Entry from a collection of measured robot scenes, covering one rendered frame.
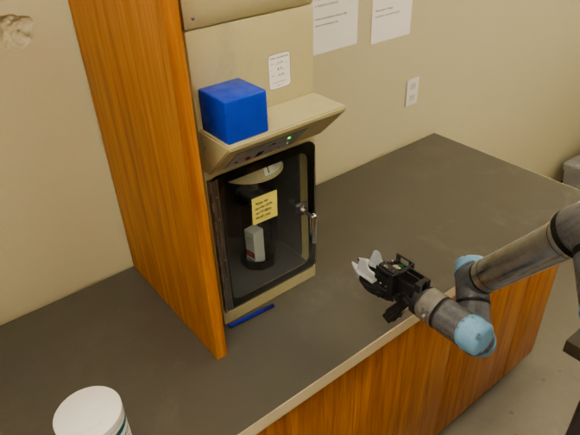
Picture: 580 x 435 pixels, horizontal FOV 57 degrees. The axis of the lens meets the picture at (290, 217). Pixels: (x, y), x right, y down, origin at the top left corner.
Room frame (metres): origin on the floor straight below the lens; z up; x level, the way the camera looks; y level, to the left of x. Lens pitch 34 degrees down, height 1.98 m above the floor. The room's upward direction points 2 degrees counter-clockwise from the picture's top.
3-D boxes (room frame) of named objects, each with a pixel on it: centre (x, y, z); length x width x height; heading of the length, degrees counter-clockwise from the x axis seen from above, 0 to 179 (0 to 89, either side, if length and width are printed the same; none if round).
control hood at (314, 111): (1.10, 0.02, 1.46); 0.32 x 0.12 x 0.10; 127
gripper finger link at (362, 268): (0.99, -0.17, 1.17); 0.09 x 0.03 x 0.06; 41
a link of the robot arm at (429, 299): (0.85, -0.29, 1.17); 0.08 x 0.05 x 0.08; 127
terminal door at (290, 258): (1.14, 0.05, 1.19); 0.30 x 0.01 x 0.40; 127
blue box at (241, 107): (1.04, 0.11, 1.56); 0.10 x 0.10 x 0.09; 37
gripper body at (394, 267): (0.92, -0.25, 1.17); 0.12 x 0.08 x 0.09; 37
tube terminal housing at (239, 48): (1.24, 0.13, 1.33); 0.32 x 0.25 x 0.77; 127
